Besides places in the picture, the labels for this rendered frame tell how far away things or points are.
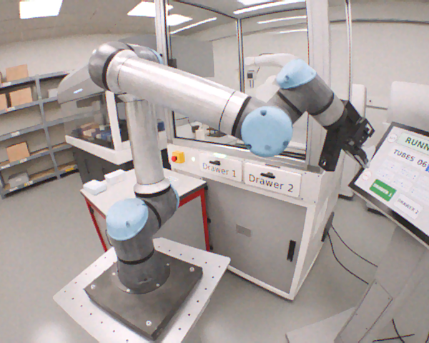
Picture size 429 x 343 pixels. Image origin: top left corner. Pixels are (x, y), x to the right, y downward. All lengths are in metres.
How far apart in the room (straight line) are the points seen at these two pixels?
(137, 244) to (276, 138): 0.43
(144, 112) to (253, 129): 0.35
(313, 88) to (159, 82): 0.29
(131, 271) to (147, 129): 0.39
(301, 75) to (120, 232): 0.53
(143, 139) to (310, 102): 0.42
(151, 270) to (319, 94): 0.61
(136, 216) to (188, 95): 0.33
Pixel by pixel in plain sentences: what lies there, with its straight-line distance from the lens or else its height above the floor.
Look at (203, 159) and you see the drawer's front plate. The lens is 1.26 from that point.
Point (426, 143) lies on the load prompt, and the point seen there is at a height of 1.16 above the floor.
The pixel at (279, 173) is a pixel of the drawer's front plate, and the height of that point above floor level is 0.92.
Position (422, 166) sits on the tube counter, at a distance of 0.78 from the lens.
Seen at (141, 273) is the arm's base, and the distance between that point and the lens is 0.65.
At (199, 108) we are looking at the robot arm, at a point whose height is 1.27.
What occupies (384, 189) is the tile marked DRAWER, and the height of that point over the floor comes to 1.01.
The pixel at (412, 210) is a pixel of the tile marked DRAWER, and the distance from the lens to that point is 0.72.
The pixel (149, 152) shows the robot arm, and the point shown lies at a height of 1.14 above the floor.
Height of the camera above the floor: 1.30
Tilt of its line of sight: 22 degrees down
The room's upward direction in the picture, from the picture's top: 4 degrees counter-clockwise
